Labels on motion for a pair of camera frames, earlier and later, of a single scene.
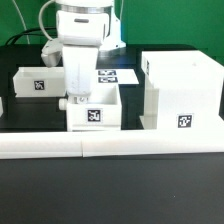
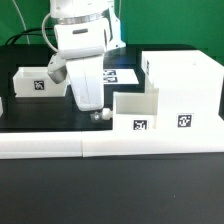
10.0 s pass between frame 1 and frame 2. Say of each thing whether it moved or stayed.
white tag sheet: stayed
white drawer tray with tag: moved
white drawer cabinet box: stayed
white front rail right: stayed
